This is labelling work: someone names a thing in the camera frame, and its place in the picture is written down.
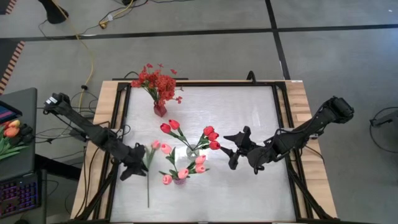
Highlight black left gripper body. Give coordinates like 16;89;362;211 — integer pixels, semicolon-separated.
123;146;149;174

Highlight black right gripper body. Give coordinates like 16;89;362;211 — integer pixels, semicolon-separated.
238;140;272;169

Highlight red artificial tulip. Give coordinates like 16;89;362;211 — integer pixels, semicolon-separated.
198;132;220;149
169;119;192;150
197;140;221;151
195;125;215;149

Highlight red small-blossom flower bunch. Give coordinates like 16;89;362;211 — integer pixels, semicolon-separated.
154;73;177;105
157;63;185;105
130;63;156;94

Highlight clear cut-glass vase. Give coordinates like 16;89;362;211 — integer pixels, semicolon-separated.
185;144;200;159

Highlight red glass vase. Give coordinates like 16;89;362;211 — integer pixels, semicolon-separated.
153;101;168;118

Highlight orange artificial flowers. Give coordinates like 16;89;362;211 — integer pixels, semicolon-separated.
0;119;30;160

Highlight black floor bar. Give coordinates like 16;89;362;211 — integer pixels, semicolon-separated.
111;77;190;82

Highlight grey computer desk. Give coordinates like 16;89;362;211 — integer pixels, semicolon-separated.
0;87;38;182

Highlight black computer mouse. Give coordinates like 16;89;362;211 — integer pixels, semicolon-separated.
19;123;34;135

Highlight backlit black keyboard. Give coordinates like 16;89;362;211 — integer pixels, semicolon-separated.
0;172;41;218

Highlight blue-screen computer monitor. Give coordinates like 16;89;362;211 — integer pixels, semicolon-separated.
0;100;23;124

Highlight grey stand foot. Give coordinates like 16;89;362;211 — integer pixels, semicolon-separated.
371;110;398;128

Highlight black chair base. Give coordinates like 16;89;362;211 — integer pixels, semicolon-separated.
37;0;69;25

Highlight black mat striped edge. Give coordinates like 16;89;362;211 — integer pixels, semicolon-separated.
0;40;25;96
0;0;18;16

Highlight black aluminium table frame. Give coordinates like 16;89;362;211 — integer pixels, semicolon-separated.
74;81;340;224

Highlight black arched cable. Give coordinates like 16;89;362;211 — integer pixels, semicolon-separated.
123;70;142;80

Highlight black floor cable cluster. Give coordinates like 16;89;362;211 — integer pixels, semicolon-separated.
35;90;102;156

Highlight yellow floor cable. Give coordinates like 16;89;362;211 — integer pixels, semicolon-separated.
51;0;94;118

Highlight black looped floor cable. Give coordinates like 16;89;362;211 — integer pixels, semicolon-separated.
369;106;398;153

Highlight yellow cable with plug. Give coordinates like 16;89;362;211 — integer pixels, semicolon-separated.
98;0;135;29

